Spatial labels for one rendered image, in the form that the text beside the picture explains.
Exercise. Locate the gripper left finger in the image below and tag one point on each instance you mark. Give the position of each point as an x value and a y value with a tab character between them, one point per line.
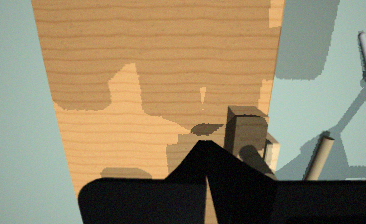
180	198

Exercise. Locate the tan wooden cylinder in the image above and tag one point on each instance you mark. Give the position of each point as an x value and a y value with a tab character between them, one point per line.
319	158

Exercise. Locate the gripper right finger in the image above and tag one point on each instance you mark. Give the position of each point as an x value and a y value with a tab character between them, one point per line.
243	195

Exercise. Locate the light wooden board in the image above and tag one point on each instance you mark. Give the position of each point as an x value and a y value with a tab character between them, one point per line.
136	83

